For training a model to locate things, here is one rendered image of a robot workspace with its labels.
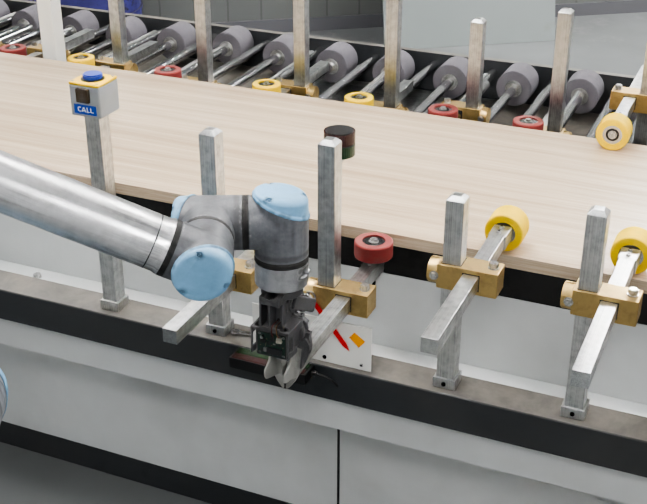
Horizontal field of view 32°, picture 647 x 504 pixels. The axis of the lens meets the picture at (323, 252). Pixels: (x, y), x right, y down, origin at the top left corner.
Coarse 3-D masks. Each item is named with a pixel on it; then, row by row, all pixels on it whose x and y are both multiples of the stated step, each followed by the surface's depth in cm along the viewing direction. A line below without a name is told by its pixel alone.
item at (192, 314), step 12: (252, 252) 235; (228, 288) 225; (192, 300) 217; (216, 300) 221; (180, 312) 213; (192, 312) 213; (204, 312) 217; (168, 324) 209; (180, 324) 209; (192, 324) 213; (168, 336) 208; (180, 336) 209
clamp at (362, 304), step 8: (312, 280) 222; (344, 280) 222; (304, 288) 222; (312, 288) 221; (320, 288) 219; (328, 288) 219; (336, 288) 219; (344, 288) 219; (352, 288) 219; (320, 296) 220; (328, 296) 220; (344, 296) 218; (352, 296) 217; (360, 296) 217; (368, 296) 216; (320, 304) 221; (352, 304) 218; (360, 304) 217; (368, 304) 217; (352, 312) 219; (360, 312) 218; (368, 312) 218
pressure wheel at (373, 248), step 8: (376, 232) 232; (360, 240) 229; (368, 240) 230; (376, 240) 229; (384, 240) 230; (392, 240) 229; (360, 248) 227; (368, 248) 226; (376, 248) 226; (384, 248) 226; (392, 248) 229; (360, 256) 228; (368, 256) 227; (376, 256) 226; (384, 256) 227; (392, 256) 230
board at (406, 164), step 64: (0, 64) 334; (64, 64) 334; (0, 128) 287; (64, 128) 287; (128, 128) 287; (192, 128) 287; (256, 128) 287; (320, 128) 287; (384, 128) 287; (448, 128) 287; (512, 128) 287; (128, 192) 257; (192, 192) 252; (384, 192) 252; (448, 192) 252; (512, 192) 252; (576, 192) 252; (640, 192) 252; (512, 256) 224; (576, 256) 224
